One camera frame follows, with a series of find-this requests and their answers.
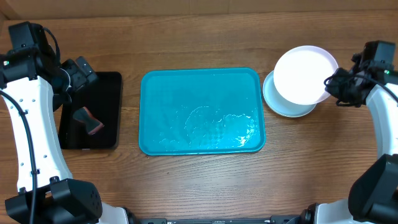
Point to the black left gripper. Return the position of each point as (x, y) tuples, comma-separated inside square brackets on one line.
[(84, 73)]

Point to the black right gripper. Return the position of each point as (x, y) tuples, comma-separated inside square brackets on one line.
[(331, 88)]

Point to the black and orange sponge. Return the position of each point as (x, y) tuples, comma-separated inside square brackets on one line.
[(84, 116)]

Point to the white plate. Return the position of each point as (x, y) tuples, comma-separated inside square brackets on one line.
[(300, 73)]

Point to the light blue plate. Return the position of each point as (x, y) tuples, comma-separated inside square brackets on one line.
[(279, 104)]

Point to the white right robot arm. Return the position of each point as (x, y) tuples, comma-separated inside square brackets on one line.
[(373, 196)]

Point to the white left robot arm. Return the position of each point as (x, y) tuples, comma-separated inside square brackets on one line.
[(54, 105)]

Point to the black plastic tray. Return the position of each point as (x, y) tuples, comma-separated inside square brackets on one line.
[(103, 99)]

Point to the teal plastic tray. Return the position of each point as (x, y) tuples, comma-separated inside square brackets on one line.
[(201, 111)]

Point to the cardboard back panel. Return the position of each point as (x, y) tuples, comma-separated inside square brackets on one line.
[(67, 9)]

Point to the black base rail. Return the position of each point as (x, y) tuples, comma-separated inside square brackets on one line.
[(217, 221)]

